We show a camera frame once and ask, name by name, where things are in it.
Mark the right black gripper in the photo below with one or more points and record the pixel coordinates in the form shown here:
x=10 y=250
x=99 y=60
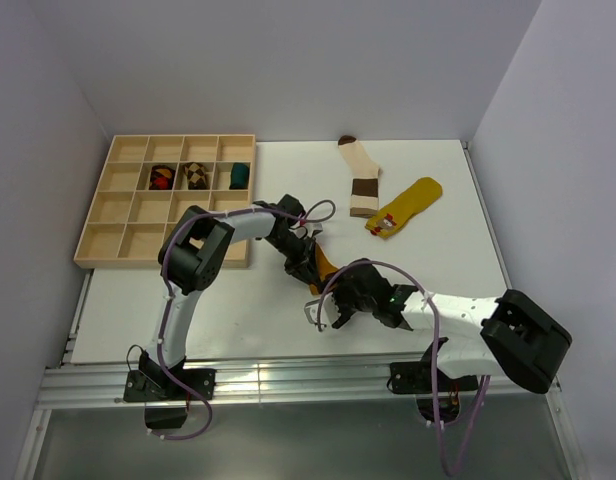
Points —
x=342 y=282

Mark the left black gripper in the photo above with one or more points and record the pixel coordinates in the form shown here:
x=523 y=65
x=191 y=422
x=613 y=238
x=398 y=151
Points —
x=304 y=266

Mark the mustard yellow sock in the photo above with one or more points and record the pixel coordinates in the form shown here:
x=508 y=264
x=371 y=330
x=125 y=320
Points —
x=325 y=270

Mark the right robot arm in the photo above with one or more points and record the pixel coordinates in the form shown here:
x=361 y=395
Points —
x=508 y=335

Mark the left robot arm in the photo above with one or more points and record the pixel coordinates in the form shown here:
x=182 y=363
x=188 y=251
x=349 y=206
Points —
x=191 y=259

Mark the yellow bear sock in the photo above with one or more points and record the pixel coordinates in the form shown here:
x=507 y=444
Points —
x=395 y=215

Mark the cream brown striped sock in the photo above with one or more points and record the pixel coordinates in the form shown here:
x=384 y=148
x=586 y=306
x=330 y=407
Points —
x=364 y=198

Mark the dark green rolled sock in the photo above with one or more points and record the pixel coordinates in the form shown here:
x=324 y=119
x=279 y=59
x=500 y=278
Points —
x=239 y=176

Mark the brown checkered rolled sock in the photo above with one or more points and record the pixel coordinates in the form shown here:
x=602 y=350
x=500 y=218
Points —
x=196 y=176

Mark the red black rolled sock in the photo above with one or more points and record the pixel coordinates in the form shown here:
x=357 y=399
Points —
x=161 y=178

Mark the wooden compartment tray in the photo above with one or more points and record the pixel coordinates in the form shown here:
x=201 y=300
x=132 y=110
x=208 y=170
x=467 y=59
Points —
x=127 y=223

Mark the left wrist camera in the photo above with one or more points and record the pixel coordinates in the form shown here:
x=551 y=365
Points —
x=309 y=230

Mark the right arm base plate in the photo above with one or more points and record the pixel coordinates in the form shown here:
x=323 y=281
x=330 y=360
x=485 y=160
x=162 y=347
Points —
x=414 y=377

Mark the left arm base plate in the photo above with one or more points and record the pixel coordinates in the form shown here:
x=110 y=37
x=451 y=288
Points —
x=140 y=389

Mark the aluminium frame rail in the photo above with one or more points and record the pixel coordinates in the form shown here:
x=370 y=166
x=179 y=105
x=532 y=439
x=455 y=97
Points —
x=342 y=378

